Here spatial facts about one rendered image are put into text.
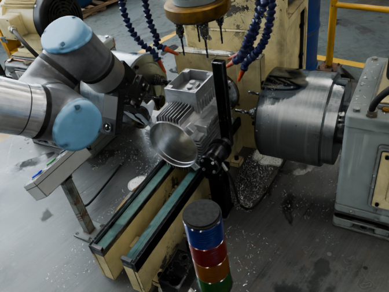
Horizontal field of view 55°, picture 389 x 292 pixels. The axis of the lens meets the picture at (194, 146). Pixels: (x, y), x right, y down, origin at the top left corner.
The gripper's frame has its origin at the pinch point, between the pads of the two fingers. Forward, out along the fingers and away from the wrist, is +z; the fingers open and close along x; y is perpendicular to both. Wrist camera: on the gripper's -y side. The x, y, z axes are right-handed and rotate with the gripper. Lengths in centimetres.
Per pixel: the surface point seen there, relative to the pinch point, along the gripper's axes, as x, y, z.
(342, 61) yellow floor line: -7, 173, 225
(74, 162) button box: 12.1, -16.5, -5.8
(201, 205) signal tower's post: -35.5, -20.7, -27.1
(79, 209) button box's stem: 13.5, -27.2, 4.8
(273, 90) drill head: -30.6, 16.2, 2.2
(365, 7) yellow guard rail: -23, 182, 166
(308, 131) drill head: -41.2, 8.1, 5.2
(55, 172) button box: 12.8, -20.8, -9.7
